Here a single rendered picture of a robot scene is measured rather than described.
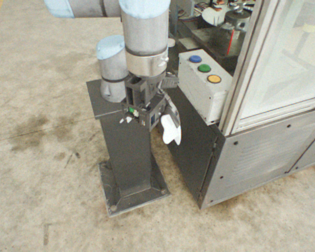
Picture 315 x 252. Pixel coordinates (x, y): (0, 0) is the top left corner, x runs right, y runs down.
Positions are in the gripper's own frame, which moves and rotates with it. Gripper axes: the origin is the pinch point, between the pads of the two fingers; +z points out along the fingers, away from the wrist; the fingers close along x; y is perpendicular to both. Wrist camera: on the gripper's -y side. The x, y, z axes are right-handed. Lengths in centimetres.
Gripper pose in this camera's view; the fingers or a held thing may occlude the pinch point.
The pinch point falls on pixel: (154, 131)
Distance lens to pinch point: 57.3
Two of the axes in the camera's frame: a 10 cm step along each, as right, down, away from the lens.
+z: 0.0, 6.9, 7.3
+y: -5.1, 6.3, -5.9
